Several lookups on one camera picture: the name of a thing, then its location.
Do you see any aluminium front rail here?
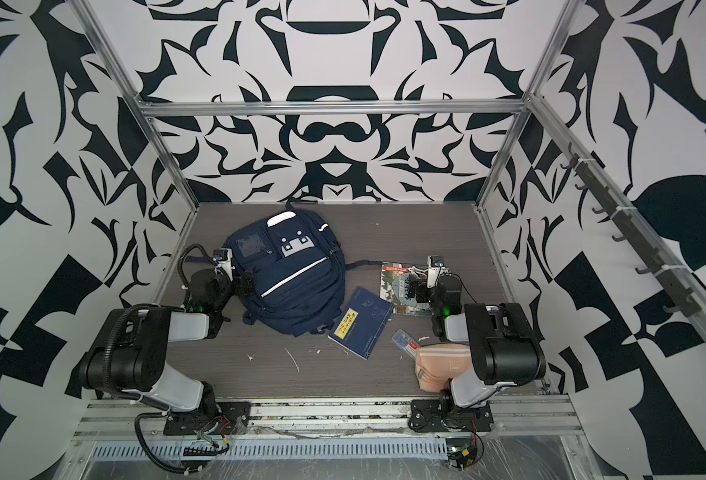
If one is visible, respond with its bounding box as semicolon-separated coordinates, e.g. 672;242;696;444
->
70;393;585;443

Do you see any green circuit board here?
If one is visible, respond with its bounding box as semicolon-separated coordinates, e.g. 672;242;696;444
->
447;437;485;471

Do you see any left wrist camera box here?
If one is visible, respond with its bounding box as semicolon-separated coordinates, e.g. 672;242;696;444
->
213;248;234;280

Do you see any black corrugated cable hose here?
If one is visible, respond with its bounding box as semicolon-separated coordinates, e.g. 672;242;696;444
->
134;411;229;475

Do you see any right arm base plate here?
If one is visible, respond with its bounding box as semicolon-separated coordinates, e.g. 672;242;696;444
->
408;400;495;433

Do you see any wall hook rack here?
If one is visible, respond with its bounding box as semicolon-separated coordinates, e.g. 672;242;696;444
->
563;142;702;317

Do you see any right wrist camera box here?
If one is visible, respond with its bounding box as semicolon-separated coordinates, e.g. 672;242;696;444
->
427;255;445;289

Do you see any clear plastic eraser case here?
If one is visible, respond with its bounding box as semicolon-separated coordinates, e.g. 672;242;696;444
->
392;329;420;359

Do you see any navy blue student backpack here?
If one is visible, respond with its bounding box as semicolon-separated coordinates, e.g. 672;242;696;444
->
186;203;384;337

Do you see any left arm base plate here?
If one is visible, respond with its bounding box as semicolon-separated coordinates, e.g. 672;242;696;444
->
163;401;252;436

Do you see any white slotted cable duct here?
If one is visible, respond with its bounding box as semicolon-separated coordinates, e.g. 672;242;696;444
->
88;437;450;462

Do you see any pink fabric pencil pouch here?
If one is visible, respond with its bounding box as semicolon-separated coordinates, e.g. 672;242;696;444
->
415;343;472;393

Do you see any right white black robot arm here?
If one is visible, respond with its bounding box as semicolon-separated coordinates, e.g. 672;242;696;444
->
407;273;546;408

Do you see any illustrated comic picture book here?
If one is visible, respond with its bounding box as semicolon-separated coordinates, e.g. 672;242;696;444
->
380;262;431;317

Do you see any aluminium cage frame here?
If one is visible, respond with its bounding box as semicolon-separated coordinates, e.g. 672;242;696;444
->
64;0;706;385

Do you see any navy blue notebook yellow label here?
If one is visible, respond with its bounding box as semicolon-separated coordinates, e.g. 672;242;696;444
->
328;287;394;360

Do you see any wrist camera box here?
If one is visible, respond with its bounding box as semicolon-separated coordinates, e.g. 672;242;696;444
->
427;255;445;289
213;248;234;280

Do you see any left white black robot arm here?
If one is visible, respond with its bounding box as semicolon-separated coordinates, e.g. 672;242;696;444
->
77;267;234;416

